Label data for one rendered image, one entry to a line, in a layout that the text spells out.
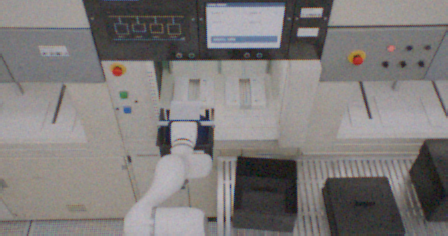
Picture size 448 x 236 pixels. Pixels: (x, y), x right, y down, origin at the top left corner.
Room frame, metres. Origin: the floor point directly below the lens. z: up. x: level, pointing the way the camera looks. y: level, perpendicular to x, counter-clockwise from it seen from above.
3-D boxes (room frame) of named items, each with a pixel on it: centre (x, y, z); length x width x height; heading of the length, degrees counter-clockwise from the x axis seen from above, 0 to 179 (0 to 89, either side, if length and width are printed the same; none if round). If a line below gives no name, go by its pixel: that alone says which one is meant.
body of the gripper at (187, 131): (1.08, 0.17, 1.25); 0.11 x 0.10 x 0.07; 1
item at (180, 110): (1.19, 0.17, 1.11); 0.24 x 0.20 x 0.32; 91
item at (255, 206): (1.06, -0.17, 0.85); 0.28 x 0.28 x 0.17; 86
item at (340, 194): (1.01, -0.61, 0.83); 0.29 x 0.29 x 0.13; 3
